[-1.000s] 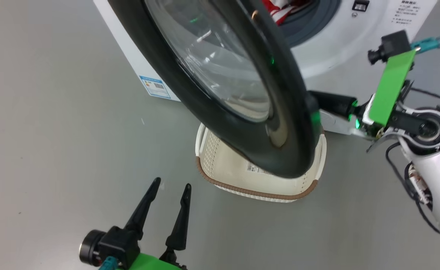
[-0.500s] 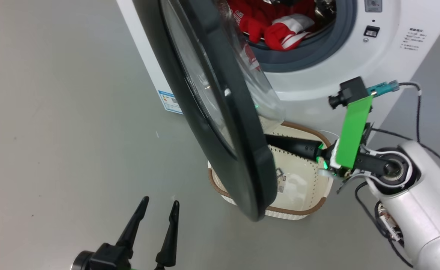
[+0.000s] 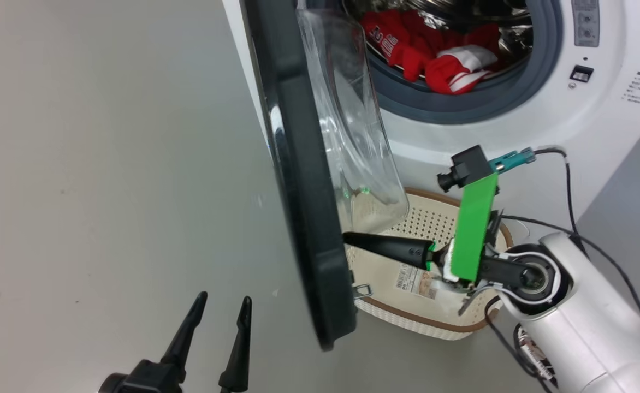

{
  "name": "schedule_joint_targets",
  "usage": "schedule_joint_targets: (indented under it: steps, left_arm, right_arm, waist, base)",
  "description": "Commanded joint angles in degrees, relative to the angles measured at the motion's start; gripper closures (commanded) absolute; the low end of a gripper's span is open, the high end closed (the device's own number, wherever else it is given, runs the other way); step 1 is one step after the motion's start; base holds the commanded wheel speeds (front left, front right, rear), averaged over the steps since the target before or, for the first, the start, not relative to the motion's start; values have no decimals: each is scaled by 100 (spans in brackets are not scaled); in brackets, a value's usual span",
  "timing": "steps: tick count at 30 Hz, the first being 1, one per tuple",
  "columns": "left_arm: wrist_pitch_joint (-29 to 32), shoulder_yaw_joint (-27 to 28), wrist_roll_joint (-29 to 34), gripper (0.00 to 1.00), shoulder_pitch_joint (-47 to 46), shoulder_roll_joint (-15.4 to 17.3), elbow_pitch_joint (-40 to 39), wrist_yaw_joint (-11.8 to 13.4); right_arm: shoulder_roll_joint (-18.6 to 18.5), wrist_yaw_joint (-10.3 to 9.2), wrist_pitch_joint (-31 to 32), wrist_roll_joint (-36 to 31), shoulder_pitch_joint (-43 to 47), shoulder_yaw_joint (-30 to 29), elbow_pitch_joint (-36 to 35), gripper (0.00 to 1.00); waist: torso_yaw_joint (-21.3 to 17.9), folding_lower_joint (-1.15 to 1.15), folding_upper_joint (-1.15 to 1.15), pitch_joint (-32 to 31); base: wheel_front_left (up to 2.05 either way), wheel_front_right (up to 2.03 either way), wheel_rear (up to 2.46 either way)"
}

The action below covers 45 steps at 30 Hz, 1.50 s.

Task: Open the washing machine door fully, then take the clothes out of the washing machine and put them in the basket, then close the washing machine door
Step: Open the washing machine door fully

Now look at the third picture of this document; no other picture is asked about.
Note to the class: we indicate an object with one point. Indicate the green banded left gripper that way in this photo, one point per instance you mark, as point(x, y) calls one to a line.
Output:
point(145, 379)

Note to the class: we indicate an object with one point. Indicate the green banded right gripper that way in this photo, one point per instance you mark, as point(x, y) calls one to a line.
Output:
point(473, 229)

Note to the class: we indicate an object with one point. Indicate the dark grey washing machine door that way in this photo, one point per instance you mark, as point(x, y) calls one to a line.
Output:
point(298, 191)

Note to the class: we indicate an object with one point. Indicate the red and white garment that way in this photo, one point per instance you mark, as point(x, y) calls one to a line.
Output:
point(402, 49)

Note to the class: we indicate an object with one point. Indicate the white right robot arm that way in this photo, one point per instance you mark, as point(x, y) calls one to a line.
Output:
point(587, 327)

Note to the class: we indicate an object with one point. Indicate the cream plastic laundry basket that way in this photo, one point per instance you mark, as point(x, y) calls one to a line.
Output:
point(377, 270)

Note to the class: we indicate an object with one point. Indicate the white front-load washing machine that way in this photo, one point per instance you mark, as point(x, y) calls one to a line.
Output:
point(516, 131)

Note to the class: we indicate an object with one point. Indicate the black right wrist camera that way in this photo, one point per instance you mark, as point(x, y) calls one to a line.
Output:
point(467, 164)

